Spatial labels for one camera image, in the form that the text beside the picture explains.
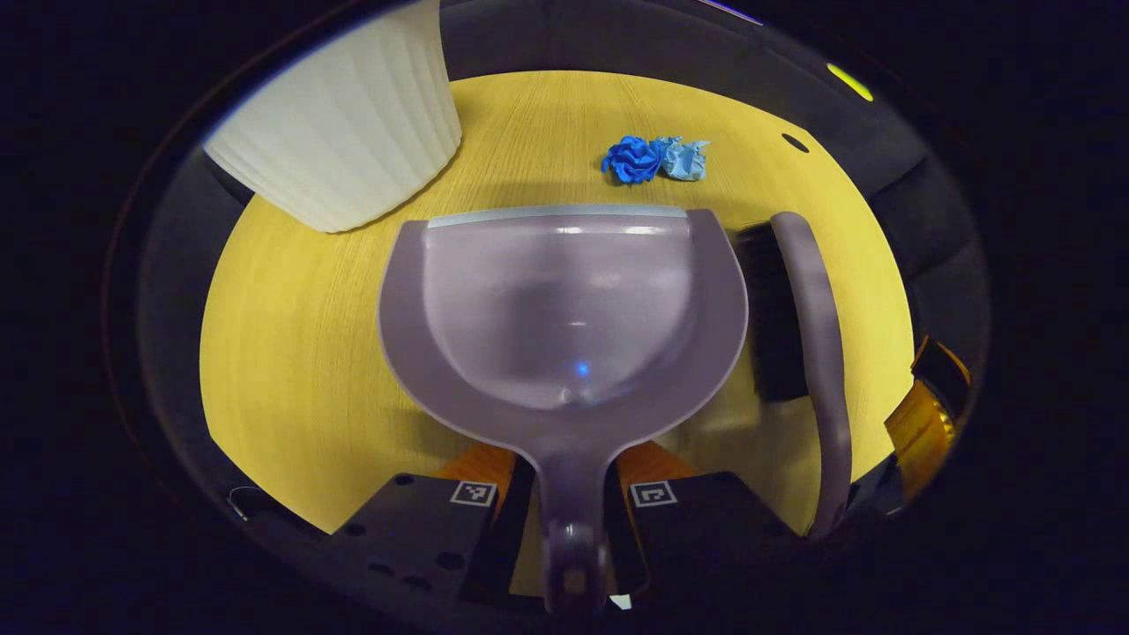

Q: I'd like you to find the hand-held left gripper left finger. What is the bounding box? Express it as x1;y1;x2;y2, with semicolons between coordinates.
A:
328;441;539;614

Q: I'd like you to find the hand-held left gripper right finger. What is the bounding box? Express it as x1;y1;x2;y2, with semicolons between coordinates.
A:
604;439;808;601

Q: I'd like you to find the small mauve broom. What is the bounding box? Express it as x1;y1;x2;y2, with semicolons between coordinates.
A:
736;212;854;541

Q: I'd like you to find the mauve plastic dustpan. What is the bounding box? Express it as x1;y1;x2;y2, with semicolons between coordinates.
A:
378;205;749;616

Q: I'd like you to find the light blue paper ball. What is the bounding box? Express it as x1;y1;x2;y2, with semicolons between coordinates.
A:
654;136;712;183

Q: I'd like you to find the dark blue paper ball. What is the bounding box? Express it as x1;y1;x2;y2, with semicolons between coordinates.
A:
602;135;662;185

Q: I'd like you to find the white ribbed garbage bin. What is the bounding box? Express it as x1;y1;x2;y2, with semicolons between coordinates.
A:
201;0;463;234

